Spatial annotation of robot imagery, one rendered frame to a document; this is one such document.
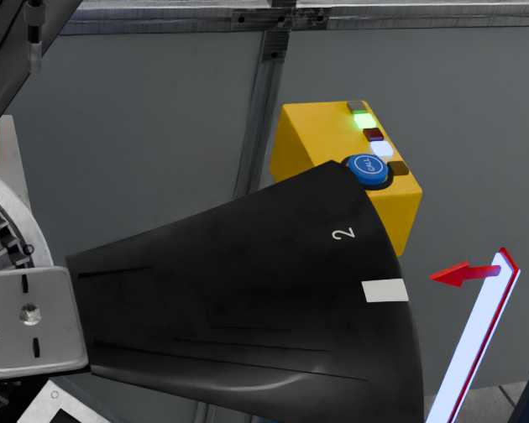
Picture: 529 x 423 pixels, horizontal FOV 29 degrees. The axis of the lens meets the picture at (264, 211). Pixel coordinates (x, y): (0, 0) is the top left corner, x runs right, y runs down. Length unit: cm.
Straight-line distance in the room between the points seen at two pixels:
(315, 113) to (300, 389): 47
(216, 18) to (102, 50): 16
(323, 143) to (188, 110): 47
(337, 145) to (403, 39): 52
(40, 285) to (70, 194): 85
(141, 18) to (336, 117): 40
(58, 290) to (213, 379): 12
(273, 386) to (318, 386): 3
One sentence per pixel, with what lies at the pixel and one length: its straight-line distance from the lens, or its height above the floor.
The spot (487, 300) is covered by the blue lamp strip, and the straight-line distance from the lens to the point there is 79.
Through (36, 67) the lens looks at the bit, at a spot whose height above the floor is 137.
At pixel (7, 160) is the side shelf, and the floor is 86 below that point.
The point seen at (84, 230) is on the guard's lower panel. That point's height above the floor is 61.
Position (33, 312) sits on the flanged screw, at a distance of 65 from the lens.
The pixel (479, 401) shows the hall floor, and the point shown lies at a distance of 232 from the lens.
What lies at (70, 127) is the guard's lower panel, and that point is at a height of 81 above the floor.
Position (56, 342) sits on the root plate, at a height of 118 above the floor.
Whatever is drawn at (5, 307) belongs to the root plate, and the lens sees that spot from 67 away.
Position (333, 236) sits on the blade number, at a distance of 72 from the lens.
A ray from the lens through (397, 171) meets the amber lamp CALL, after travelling 101.
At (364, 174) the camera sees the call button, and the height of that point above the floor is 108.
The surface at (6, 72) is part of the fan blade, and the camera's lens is 62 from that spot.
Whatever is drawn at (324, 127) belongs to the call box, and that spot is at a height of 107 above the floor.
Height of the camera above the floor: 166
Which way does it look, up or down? 39 degrees down
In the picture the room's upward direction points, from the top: 12 degrees clockwise
